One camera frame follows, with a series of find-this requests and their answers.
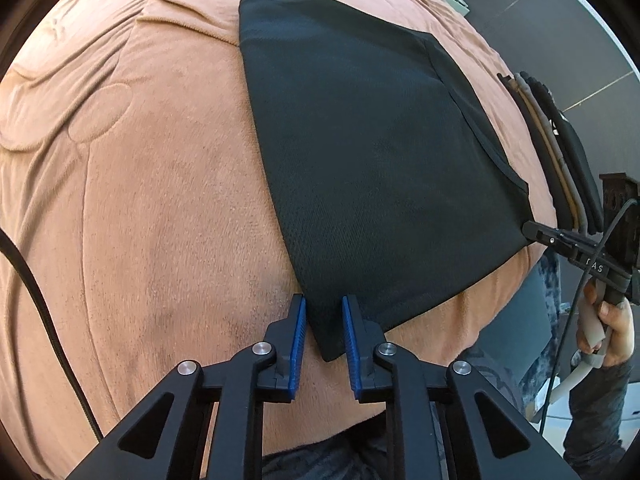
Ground black mesh t-shirt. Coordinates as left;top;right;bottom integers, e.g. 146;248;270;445
239;0;533;361

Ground stack of folded clothes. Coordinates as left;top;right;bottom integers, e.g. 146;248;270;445
498;72;604;235

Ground person's right hand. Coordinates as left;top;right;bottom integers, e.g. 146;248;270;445
576;278;634;368

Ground orange-brown bed blanket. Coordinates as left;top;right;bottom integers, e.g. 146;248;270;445
1;0;556;432

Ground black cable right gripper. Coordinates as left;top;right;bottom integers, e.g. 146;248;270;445
537;198;633;436

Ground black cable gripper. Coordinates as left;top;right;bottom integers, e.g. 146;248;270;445
537;198;633;436
0;226;106;441

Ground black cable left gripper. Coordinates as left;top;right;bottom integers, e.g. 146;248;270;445
0;226;106;441

